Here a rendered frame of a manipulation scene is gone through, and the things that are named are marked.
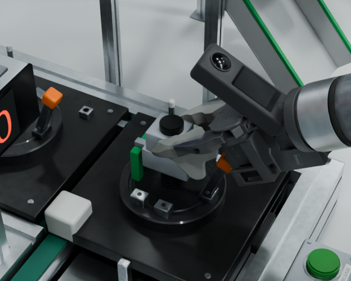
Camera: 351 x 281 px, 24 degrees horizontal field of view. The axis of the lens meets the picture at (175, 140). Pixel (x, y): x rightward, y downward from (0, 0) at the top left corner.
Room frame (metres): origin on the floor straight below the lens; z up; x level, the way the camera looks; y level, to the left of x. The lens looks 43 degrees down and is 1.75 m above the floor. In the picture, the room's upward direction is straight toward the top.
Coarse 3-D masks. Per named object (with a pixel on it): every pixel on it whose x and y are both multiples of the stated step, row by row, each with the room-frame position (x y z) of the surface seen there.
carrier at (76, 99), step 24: (72, 96) 0.92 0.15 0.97; (72, 120) 0.86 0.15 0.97; (96, 120) 0.86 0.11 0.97; (24, 144) 0.80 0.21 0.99; (48, 144) 0.80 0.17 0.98; (72, 144) 0.82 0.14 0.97; (96, 144) 0.82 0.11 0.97; (0, 168) 0.77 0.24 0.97; (24, 168) 0.77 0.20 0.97; (48, 168) 0.77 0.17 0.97; (72, 168) 0.77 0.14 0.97; (0, 192) 0.72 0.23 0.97; (24, 192) 0.72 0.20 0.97; (48, 192) 0.72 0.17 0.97; (24, 216) 0.69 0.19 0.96
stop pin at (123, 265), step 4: (120, 260) 0.62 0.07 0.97; (124, 260) 0.62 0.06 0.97; (128, 260) 0.62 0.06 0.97; (120, 264) 0.61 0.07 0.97; (124, 264) 0.61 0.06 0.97; (128, 264) 0.61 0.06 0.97; (120, 268) 0.61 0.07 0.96; (124, 268) 0.61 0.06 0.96; (128, 268) 0.61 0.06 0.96; (120, 272) 0.61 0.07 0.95; (124, 272) 0.61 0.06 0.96; (128, 272) 0.61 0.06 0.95; (120, 276) 0.61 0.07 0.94; (124, 276) 0.61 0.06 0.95; (128, 276) 0.61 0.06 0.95; (120, 280) 0.61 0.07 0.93; (124, 280) 0.61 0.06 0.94; (128, 280) 0.61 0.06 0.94
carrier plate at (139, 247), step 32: (128, 128) 0.85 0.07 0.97; (128, 160) 0.78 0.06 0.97; (96, 192) 0.72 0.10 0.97; (256, 192) 0.72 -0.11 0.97; (96, 224) 0.67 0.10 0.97; (128, 224) 0.67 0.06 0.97; (224, 224) 0.67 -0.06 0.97; (256, 224) 0.67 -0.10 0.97; (128, 256) 0.62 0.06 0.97; (160, 256) 0.62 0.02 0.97; (192, 256) 0.62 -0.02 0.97; (224, 256) 0.62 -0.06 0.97
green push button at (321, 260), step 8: (312, 256) 0.62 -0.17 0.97; (320, 256) 0.62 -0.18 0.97; (328, 256) 0.62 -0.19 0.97; (336, 256) 0.62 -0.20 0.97; (312, 264) 0.60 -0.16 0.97; (320, 264) 0.60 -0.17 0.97; (328, 264) 0.60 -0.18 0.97; (336, 264) 0.60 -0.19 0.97; (312, 272) 0.60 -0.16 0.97; (320, 272) 0.59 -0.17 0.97; (328, 272) 0.59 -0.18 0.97; (336, 272) 0.60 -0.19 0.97
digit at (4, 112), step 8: (8, 96) 0.61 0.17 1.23; (0, 104) 0.60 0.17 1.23; (8, 104) 0.61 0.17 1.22; (0, 112) 0.60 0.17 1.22; (8, 112) 0.61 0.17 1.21; (16, 112) 0.62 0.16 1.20; (0, 120) 0.60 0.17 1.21; (8, 120) 0.61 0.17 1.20; (16, 120) 0.62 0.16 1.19; (0, 128) 0.60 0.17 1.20; (8, 128) 0.61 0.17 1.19; (16, 128) 0.62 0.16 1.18; (0, 136) 0.59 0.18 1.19; (8, 136) 0.60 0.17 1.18; (16, 136) 0.61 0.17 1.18; (0, 144) 0.59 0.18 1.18; (0, 152) 0.59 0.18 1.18
